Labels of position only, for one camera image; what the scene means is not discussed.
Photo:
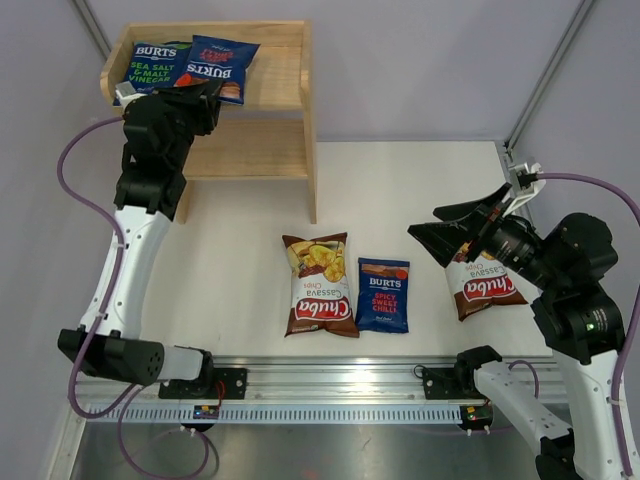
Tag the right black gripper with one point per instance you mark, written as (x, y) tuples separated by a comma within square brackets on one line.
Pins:
[(445, 238)]

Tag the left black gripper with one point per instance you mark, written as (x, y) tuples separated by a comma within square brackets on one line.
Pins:
[(202, 100)]

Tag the Burts spicy chilli bag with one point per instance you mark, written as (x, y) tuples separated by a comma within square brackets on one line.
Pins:
[(212, 58), (382, 304)]

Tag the Burts sea salt vinegar bag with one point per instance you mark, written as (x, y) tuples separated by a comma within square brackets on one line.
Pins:
[(155, 65)]

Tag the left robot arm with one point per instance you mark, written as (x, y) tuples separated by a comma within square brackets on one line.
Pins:
[(160, 129)]

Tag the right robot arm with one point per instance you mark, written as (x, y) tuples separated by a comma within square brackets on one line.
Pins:
[(578, 320)]

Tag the right Chuba cassava chips bag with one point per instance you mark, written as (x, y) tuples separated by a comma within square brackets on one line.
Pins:
[(478, 285)]

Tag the chuba cassava chips bag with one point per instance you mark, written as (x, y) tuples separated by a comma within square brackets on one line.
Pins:
[(320, 292), (478, 285)]

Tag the wooden two-tier shelf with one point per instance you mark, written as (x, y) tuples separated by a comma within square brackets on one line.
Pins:
[(272, 135)]

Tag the centre Chuba cassava chips bag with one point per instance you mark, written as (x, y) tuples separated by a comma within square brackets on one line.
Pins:
[(320, 292)]

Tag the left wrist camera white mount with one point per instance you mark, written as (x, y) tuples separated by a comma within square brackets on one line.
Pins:
[(125, 93)]

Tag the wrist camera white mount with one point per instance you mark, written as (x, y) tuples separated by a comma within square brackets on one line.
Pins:
[(525, 184), (125, 93)]

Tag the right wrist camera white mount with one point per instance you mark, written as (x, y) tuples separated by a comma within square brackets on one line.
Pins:
[(525, 184)]

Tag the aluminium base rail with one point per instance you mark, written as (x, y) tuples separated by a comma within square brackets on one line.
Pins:
[(335, 380)]

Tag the white slotted cable duct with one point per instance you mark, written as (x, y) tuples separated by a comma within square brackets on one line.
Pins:
[(326, 414)]

